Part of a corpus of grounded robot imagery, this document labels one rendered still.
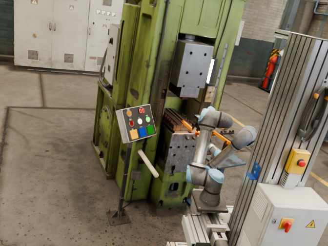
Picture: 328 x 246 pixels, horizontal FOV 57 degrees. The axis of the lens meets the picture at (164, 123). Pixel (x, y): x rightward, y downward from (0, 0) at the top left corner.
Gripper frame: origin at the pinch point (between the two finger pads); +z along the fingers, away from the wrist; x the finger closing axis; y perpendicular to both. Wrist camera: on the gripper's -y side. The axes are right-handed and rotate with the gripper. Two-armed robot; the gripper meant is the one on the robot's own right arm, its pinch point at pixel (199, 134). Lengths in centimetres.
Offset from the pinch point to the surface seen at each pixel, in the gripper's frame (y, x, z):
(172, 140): 15.6, -13.9, 21.8
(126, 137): 1, -69, 1
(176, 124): 2.1, -9.0, 28.7
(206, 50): -72, 5, 27
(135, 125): -7, -60, 8
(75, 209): 99, -97, 41
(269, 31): -79, 608, 602
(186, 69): -54, -11, 27
